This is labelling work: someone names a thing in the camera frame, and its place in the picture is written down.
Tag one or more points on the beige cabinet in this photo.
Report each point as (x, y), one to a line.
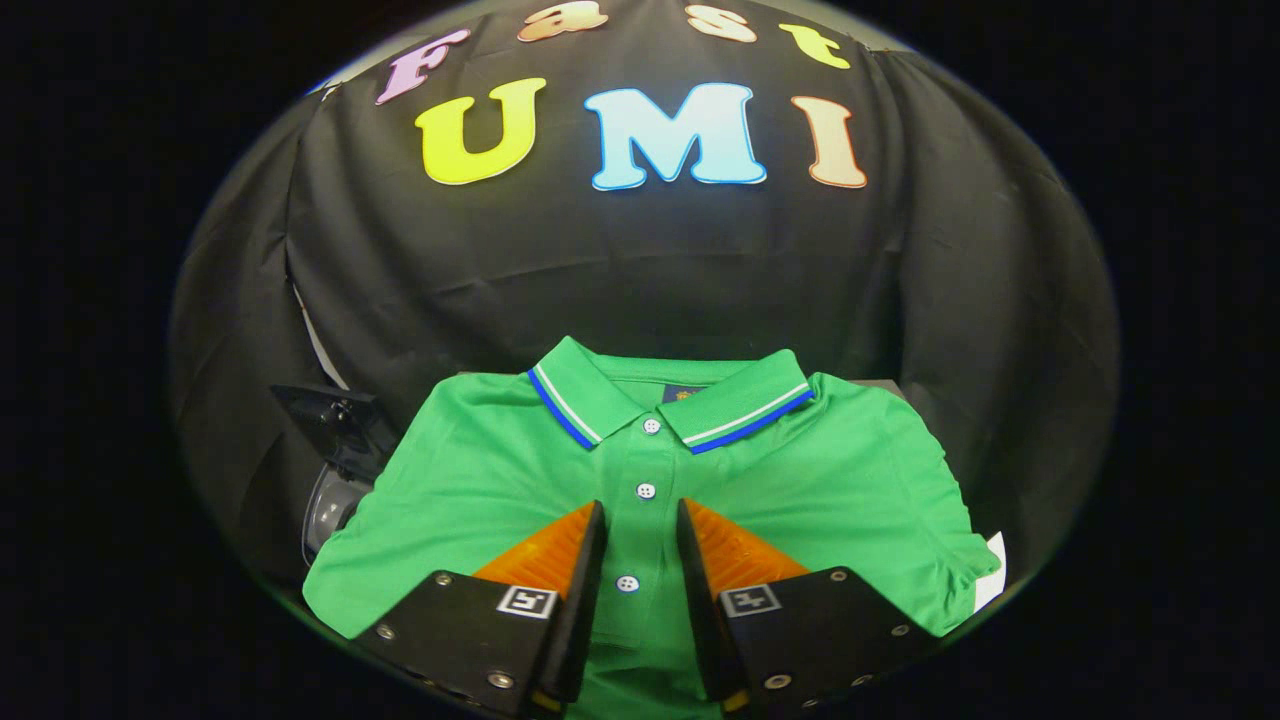
(882, 386)

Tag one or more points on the green polo shirt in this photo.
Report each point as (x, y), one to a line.
(830, 500)

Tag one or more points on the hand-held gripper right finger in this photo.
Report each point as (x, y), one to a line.
(700, 610)

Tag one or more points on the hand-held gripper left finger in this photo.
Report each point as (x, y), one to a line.
(585, 600)

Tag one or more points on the white paper sheet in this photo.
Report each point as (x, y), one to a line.
(994, 575)

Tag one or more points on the dark washing machine lid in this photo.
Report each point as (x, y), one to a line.
(335, 420)

